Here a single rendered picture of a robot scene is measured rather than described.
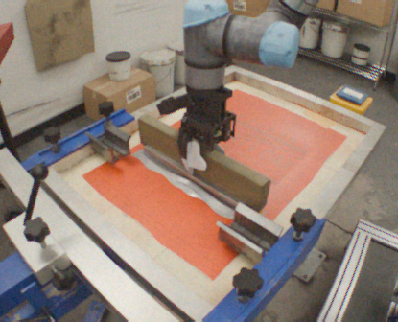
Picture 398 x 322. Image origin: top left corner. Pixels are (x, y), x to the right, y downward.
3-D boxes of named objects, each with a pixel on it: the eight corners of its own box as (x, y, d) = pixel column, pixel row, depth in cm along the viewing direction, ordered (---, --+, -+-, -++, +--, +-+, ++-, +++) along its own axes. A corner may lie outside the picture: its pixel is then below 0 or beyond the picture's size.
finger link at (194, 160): (199, 189, 70) (204, 149, 65) (178, 175, 73) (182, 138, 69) (208, 183, 72) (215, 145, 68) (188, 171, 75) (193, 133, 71)
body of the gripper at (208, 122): (210, 155, 65) (212, 99, 57) (177, 138, 69) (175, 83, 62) (235, 138, 69) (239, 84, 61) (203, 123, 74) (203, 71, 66)
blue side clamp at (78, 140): (126, 128, 98) (123, 107, 93) (137, 135, 95) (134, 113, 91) (35, 178, 80) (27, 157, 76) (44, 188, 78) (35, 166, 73)
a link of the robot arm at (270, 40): (306, 15, 53) (245, 6, 57) (293, 31, 45) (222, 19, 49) (300, 57, 58) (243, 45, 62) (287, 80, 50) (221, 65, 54)
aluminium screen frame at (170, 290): (231, 74, 124) (232, 64, 122) (383, 136, 93) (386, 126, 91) (35, 178, 79) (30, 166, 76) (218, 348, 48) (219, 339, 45)
